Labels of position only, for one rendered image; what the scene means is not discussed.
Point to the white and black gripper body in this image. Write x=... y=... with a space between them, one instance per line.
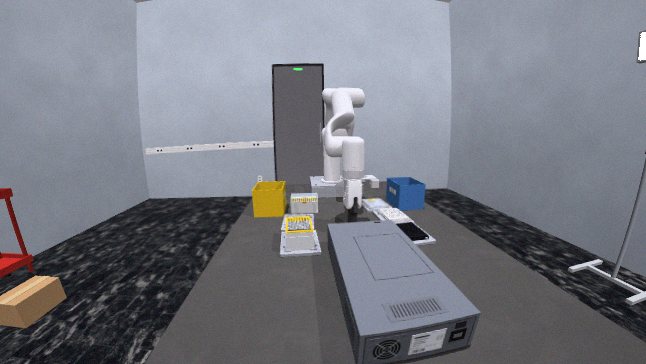
x=352 y=188

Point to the blue open-top bin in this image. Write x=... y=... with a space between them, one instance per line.
x=408 y=194

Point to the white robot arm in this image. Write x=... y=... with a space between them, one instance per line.
x=339 y=106

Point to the black multiwell plate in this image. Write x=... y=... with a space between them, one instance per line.
x=413 y=234

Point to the yellow open-top box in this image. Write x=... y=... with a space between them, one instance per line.
x=270 y=199

